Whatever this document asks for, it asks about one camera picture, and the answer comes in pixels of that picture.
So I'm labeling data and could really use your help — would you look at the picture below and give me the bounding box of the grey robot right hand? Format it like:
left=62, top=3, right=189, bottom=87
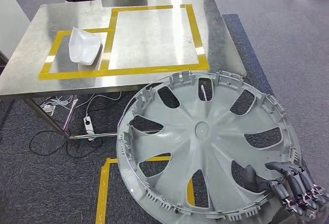
left=242, top=161, right=329, bottom=224

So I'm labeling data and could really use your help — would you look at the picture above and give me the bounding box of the grey plastic wheel hubcap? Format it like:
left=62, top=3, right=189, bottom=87
left=116, top=70, right=302, bottom=224

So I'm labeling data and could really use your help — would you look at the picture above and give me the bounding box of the stainless steel workbench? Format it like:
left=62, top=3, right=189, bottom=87
left=0, top=0, right=247, bottom=140

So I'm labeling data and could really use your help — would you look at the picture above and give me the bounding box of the white plastic cover part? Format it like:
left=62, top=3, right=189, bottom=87
left=68, top=27, right=102, bottom=67

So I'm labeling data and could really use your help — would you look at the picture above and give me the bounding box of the white power strip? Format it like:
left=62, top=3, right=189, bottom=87
left=84, top=115, right=95, bottom=142

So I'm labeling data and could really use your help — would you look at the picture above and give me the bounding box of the white cabinet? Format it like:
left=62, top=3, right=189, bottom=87
left=0, top=0, right=31, bottom=60

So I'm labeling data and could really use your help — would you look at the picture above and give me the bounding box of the white power cable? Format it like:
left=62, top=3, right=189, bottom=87
left=85, top=91, right=121, bottom=118

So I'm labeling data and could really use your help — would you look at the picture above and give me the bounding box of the black cable loop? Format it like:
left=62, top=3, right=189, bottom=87
left=29, top=129, right=103, bottom=158

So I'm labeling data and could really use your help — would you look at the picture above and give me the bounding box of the white charger cable bundle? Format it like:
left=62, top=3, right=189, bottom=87
left=39, top=95, right=74, bottom=116

